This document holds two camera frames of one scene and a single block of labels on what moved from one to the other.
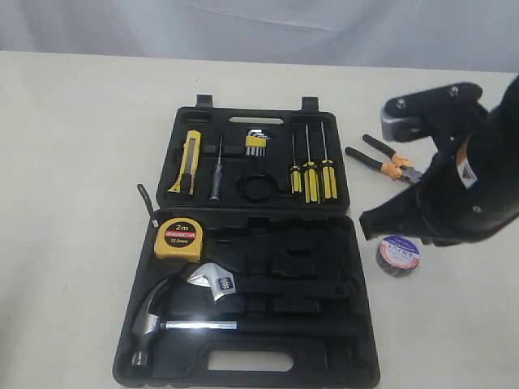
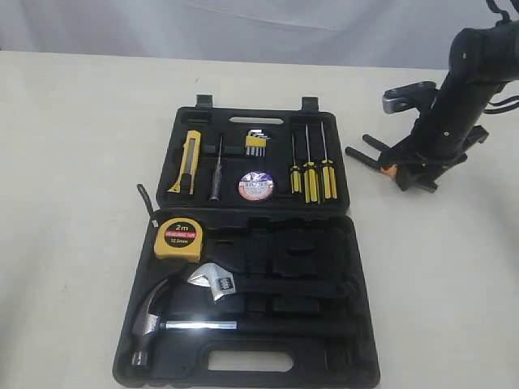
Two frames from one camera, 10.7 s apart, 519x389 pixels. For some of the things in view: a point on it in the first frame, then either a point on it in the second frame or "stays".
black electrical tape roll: x=397 y=256 → x=255 y=185
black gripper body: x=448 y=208 → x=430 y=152
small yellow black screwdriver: x=295 y=174 stays
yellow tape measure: x=177 y=239 stays
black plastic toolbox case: x=254 y=273 stays
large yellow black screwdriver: x=310 y=184 stays
